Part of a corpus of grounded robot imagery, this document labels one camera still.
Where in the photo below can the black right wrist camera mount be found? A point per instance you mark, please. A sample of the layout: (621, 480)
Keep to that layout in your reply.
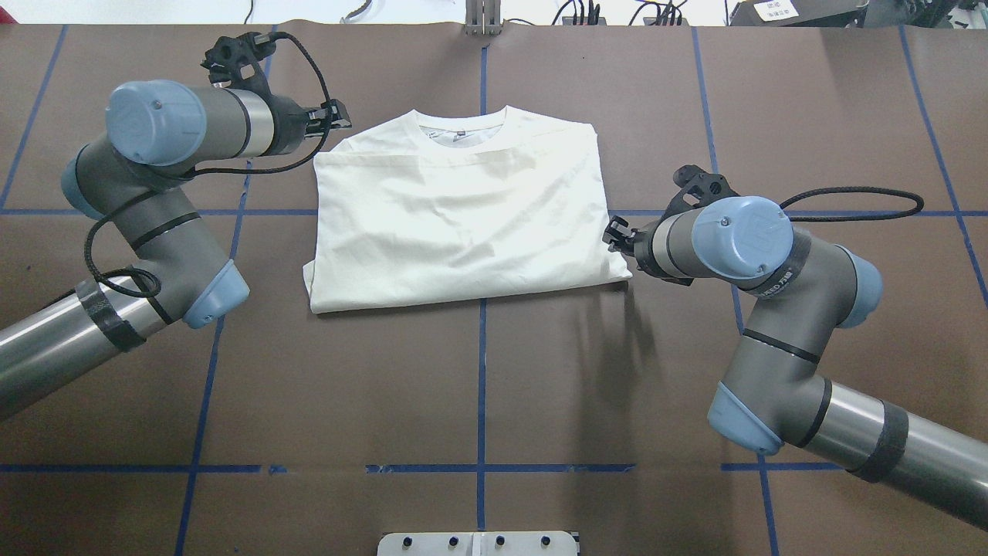
(697, 188)

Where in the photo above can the cream long-sleeve cat shirt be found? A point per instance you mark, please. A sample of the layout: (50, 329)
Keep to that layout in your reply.
(424, 209)

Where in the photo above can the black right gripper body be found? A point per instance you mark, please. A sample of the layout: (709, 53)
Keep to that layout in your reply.
(642, 241)

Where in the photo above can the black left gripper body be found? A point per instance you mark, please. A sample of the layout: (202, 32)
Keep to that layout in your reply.
(291, 127)

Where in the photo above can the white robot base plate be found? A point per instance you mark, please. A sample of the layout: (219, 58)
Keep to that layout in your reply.
(480, 543)

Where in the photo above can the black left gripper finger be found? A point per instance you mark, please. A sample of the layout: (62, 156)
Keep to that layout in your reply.
(329, 116)

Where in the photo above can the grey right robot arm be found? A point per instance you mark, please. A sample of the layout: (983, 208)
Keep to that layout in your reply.
(772, 394)

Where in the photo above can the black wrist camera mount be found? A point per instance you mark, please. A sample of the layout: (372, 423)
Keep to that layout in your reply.
(235, 62)
(697, 188)

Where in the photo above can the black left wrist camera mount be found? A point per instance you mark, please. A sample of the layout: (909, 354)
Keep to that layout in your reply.
(235, 62)

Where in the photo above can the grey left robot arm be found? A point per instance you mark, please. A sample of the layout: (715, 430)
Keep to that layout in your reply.
(132, 177)

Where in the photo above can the grey aluminium frame post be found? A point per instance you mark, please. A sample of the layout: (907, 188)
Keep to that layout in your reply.
(483, 18)

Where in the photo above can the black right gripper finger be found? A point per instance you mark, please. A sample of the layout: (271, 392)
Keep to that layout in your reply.
(619, 236)

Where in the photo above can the black box with white label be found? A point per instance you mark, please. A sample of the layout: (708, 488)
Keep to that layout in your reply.
(816, 14)

